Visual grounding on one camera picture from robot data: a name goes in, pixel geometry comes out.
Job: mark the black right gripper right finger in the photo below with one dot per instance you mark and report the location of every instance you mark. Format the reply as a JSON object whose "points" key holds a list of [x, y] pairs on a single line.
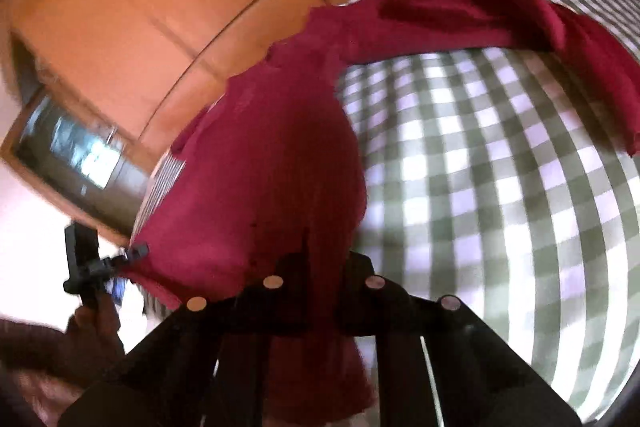
{"points": [[438, 363]]}

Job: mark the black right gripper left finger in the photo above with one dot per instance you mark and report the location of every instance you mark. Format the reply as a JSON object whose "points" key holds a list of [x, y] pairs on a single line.
{"points": [[202, 368]]}

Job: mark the dark red garment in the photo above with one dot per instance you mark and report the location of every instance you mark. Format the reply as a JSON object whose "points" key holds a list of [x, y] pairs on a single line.
{"points": [[280, 166]]}

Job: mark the person's left hand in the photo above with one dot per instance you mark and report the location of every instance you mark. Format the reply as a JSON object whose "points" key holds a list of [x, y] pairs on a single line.
{"points": [[92, 340]]}

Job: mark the green white checkered bedsheet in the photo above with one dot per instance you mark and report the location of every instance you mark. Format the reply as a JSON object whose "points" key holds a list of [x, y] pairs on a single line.
{"points": [[490, 206]]}

